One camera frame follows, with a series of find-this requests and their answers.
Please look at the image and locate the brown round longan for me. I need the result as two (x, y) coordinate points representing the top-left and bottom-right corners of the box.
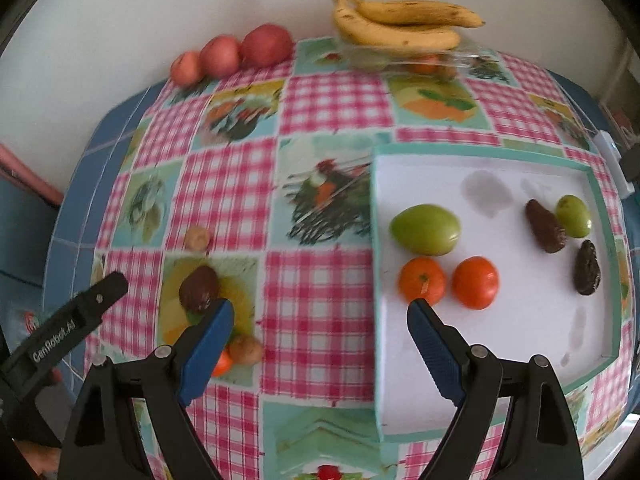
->
(228, 334), (264, 366)

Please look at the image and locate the small dark avocado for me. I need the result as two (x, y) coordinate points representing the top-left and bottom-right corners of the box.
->
(179, 266), (220, 314)

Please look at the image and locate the orange mandarin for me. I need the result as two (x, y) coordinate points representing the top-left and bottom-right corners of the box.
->
(397, 256), (447, 307)
(212, 349), (233, 377)
(451, 256), (500, 310)

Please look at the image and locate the small green fruit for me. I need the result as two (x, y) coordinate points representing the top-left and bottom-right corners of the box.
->
(390, 204), (461, 256)

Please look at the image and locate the long dark wrinkled avocado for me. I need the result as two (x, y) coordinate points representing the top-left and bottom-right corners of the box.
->
(525, 200), (566, 254)

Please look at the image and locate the broad dark wrinkled avocado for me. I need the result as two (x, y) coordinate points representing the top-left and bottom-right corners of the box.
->
(573, 240), (601, 296)

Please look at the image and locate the large green fruit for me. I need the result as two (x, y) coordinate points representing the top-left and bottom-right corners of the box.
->
(554, 194), (592, 238)

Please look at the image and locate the white teal-edged tray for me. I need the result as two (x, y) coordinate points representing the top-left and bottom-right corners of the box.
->
(371, 143), (623, 442)

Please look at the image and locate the fruit pattern plaid tablecloth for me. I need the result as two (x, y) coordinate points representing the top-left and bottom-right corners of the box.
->
(74, 37), (636, 479)

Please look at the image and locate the white power strip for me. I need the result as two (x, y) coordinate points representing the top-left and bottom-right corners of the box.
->
(593, 130), (634, 200)

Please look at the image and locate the black charger plug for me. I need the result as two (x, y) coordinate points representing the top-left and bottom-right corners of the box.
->
(620, 141), (640, 183)

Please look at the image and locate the small red apple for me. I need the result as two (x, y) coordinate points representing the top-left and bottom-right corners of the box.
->
(170, 51), (204, 88)

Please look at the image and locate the clear plastic fruit box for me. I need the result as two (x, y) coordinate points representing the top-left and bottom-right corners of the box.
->
(335, 38), (488, 77)

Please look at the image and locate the middle red apple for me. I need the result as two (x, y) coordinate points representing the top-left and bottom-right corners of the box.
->
(200, 35), (241, 79)

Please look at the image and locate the large red apple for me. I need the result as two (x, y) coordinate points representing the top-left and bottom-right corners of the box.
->
(241, 23), (294, 68)

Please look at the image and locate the lower yellow banana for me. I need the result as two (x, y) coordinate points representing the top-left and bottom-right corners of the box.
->
(332, 0), (461, 55)

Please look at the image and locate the yellow banana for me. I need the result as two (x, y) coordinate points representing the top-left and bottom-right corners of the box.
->
(354, 0), (485, 28)
(332, 0), (461, 55)

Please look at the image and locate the upper yellow banana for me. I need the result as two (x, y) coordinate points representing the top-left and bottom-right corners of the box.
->
(354, 0), (485, 28)

